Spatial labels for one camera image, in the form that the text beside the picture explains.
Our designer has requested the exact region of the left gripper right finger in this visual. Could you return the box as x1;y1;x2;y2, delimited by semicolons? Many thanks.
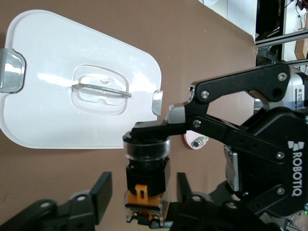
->
168;172;272;231

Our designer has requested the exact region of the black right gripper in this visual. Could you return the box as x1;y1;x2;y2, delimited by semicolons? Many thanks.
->
131;63;308;218

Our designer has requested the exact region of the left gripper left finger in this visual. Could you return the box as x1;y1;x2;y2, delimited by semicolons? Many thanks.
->
0;171;113;231

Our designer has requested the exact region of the orange push-button switch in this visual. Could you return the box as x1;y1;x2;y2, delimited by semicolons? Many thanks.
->
122;129;173;229

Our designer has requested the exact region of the brown cardboard box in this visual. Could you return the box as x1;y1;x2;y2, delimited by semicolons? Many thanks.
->
295;38;307;60

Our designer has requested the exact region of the white lidded storage box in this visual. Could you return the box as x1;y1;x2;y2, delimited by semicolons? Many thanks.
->
0;9;164;150

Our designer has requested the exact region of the pale pink round plate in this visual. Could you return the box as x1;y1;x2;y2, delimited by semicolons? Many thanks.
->
182;131;209;150

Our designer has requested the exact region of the white flat board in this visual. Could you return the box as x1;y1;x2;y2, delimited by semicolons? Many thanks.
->
226;0;256;36

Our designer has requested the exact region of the aluminium cell frame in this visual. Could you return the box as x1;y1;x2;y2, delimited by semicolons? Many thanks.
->
254;0;308;73

